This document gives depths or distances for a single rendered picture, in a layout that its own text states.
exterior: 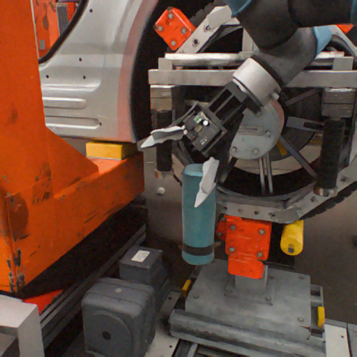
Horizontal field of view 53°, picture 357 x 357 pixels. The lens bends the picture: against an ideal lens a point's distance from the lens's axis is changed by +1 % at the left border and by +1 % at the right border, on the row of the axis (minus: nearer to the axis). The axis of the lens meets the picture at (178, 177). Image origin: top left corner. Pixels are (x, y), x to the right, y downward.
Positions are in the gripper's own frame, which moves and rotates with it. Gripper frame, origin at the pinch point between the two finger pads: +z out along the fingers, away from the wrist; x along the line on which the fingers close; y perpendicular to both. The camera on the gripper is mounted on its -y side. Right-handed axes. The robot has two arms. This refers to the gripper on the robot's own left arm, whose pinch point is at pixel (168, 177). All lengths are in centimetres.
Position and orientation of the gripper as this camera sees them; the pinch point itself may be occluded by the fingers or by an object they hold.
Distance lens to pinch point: 66.3
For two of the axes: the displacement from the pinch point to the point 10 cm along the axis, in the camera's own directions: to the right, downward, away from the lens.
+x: 6.5, 7.2, -2.3
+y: -3.1, -0.2, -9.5
